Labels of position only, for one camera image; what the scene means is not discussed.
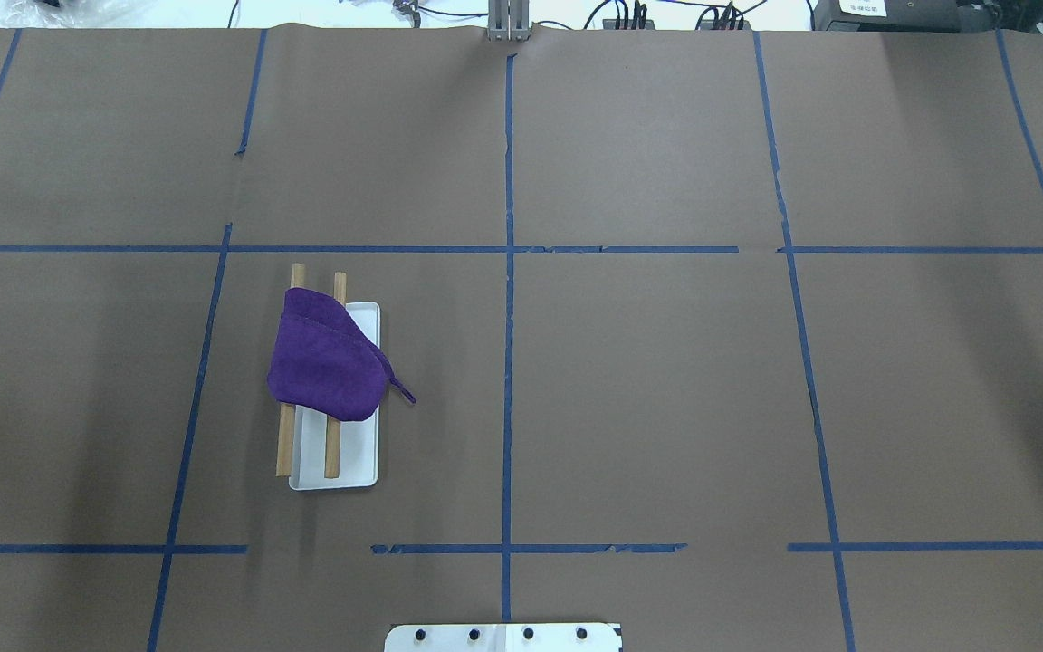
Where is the purple microfiber towel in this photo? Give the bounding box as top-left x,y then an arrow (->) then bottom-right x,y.
266,288 -> 416,422

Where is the white rack base tray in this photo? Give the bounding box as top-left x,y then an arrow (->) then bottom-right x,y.
289,301 -> 380,491

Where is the wooden rack rod inner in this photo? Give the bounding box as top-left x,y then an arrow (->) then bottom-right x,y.
323,271 -> 348,479

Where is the black power strip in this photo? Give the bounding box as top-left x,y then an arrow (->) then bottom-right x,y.
600,1 -> 655,32

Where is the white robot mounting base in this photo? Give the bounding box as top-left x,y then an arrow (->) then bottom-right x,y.
382,622 -> 624,651

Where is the black electronics box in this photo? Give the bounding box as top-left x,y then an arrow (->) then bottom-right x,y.
812,1 -> 1043,34

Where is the clear plastic bag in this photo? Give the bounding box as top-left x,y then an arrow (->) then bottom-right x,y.
5,0 -> 160,30

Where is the aluminium extrusion post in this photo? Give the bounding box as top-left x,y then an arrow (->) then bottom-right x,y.
487,0 -> 532,42

